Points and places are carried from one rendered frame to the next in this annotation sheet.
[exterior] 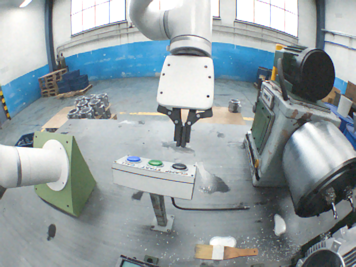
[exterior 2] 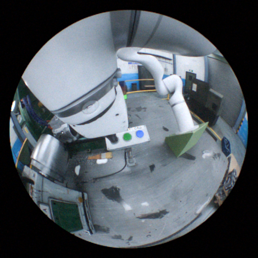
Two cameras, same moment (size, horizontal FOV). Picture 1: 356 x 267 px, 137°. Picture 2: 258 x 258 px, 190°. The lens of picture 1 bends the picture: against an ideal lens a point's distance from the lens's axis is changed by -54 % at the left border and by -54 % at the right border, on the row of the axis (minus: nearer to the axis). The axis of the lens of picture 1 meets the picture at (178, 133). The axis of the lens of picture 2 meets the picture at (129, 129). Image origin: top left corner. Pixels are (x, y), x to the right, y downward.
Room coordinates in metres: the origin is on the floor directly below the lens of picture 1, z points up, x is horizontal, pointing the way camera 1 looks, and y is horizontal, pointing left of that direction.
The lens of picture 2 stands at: (0.41, -0.01, 1.28)
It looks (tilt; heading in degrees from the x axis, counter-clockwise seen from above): 41 degrees down; 161
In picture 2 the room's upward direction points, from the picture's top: 7 degrees counter-clockwise
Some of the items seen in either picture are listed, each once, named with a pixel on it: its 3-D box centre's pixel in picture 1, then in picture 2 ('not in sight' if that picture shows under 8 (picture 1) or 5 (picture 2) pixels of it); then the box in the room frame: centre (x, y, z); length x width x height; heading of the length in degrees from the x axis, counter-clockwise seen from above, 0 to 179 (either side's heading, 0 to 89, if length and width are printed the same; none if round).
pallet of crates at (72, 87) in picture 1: (72, 82); not in sight; (4.39, 3.60, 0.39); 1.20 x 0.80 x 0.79; 93
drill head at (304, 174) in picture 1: (315, 159); (47, 167); (0.23, -0.43, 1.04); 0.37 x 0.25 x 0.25; 169
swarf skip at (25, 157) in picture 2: not in sight; (26, 154); (-1.25, -4.75, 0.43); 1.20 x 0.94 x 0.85; 177
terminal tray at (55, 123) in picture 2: not in sight; (57, 121); (-0.13, -0.40, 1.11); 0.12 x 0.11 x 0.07; 79
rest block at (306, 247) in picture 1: (317, 247); (66, 152); (-0.02, -0.46, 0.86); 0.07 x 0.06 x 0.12; 169
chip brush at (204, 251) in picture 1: (227, 252); (99, 156); (0.08, -0.15, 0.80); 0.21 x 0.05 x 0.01; 79
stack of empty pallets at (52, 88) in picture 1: (53, 82); not in sight; (4.92, 5.13, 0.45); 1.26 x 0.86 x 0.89; 85
